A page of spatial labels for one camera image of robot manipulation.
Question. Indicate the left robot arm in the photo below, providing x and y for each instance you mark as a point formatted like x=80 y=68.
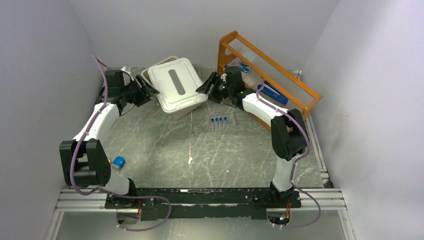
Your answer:
x=83 y=159

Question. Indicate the beige plastic bin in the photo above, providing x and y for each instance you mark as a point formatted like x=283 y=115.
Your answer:
x=179 y=111

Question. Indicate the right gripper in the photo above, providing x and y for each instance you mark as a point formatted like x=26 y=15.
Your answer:
x=215 y=78

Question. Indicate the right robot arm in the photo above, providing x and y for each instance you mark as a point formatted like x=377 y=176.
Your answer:
x=289 y=139

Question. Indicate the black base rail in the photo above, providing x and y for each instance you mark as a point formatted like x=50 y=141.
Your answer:
x=196 y=203

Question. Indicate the white bin lid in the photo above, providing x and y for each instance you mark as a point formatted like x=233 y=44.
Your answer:
x=177 y=84

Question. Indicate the blue white container on shelf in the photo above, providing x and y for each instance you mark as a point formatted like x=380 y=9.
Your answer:
x=245 y=68

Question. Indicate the blue stapler on shelf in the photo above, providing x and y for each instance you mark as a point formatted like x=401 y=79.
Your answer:
x=274 y=94

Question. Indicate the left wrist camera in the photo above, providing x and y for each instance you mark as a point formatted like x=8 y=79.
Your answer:
x=127 y=70

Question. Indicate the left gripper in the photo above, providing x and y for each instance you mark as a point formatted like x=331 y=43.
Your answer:
x=144 y=96

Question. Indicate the clear acrylic tube rack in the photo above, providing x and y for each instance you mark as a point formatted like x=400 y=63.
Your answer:
x=229 y=115

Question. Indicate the orange wooden shelf rack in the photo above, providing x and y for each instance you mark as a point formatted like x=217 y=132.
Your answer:
x=234 y=50

